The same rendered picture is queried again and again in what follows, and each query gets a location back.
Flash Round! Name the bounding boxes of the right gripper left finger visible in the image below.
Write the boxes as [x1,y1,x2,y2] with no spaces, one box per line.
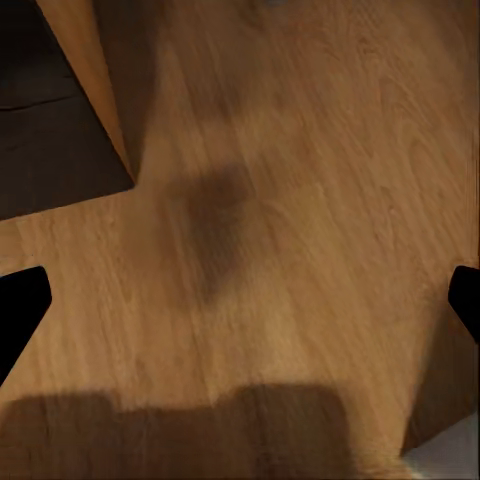
[0,266,52,385]

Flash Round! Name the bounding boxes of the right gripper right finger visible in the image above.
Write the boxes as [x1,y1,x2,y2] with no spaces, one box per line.
[448,265,480,346]

